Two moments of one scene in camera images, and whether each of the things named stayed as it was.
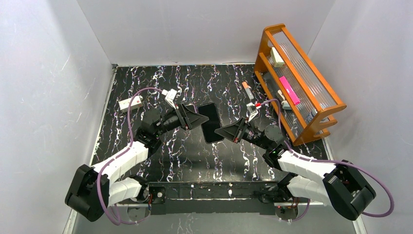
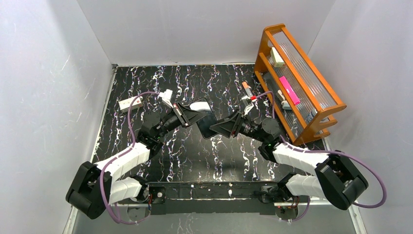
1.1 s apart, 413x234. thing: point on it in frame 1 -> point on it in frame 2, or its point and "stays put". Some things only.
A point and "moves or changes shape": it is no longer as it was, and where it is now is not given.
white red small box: x=136 y=102 stays put
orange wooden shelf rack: x=300 y=96 stays put
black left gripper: x=184 y=117 stays put
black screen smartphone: x=210 y=110 moves or changes shape
